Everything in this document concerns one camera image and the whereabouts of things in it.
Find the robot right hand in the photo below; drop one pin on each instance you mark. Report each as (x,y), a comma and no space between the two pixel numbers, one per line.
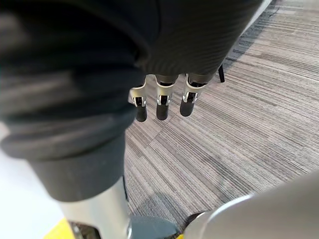
(74,74)

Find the black furniture leg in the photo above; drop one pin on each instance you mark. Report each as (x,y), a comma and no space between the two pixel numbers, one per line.
(221,74)

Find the yellow flat object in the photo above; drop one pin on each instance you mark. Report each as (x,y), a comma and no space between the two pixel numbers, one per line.
(58,230)

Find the grey rounded plastic object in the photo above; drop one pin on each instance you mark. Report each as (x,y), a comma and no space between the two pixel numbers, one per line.
(153,227)

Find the silver robot leg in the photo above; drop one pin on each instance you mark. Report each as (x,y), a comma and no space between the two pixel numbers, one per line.
(264,214)

